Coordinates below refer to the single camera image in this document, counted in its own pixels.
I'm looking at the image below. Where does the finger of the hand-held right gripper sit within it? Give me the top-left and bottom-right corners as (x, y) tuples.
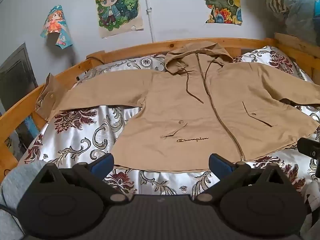
(297, 137), (320, 159)

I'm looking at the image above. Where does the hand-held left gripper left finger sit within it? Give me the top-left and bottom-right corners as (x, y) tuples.
(32, 153), (132, 204)

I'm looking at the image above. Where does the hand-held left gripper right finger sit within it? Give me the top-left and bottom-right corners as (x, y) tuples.
(194, 153), (291, 203)

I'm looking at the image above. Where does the tan hooded jacket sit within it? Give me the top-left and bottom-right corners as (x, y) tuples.
(34, 42), (320, 174)

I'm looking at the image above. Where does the floral white bedsheet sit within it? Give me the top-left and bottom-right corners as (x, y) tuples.
(24, 45), (320, 200)

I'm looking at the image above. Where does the white cloth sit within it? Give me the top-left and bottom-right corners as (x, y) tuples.
(299, 180), (320, 240)

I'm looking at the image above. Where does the grey fleece cloth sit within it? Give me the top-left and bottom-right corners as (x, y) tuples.
(0, 160), (50, 240)

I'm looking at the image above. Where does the grey cabinet door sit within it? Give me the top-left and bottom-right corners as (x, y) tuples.
(0, 42), (40, 140)

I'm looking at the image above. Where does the blue denim cloth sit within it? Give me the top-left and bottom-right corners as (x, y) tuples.
(285, 0), (320, 43)

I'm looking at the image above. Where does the striped cloth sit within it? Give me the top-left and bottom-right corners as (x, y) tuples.
(262, 0), (304, 18)

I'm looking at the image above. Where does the orange-haired cartoon figure poster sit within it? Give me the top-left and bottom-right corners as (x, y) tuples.
(40, 5), (73, 48)

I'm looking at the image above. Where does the blond cartoon figure poster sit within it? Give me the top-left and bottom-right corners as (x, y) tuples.
(94, 0), (145, 39)

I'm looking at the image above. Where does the colourful landscape poster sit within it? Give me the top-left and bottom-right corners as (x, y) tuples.
(195, 0), (243, 26)

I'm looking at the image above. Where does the black cable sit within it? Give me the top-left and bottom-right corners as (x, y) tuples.
(86, 56), (106, 66)

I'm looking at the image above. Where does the wooden bed frame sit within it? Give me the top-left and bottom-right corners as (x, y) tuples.
(0, 33), (320, 178)

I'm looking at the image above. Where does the white wall pipe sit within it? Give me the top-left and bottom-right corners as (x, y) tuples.
(142, 0), (155, 43)

